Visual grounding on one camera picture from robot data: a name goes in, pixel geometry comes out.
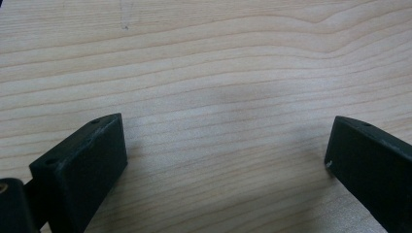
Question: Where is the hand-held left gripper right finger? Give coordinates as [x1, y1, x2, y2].
[324, 115, 412, 233]

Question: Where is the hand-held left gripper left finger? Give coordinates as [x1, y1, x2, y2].
[28, 113, 128, 233]

